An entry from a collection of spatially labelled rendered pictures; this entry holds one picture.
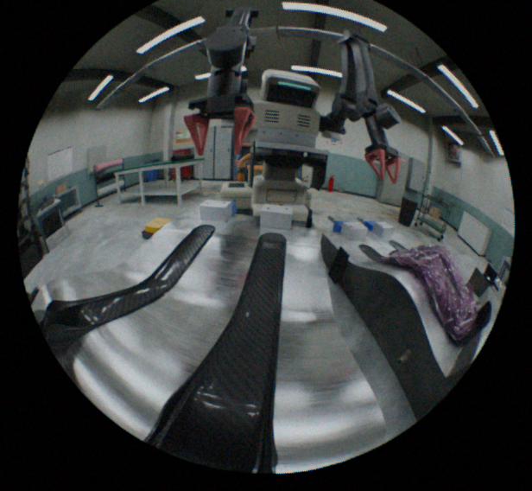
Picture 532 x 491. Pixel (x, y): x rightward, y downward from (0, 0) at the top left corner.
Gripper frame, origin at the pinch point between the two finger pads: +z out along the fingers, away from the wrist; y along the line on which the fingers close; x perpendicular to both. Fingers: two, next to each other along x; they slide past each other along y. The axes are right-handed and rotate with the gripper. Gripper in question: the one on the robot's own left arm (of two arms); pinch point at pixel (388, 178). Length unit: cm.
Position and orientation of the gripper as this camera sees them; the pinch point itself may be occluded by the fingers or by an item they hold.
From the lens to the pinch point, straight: 50.4
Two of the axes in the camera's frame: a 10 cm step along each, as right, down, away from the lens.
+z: 0.2, 10.0, -0.3
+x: -1.9, 0.3, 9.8
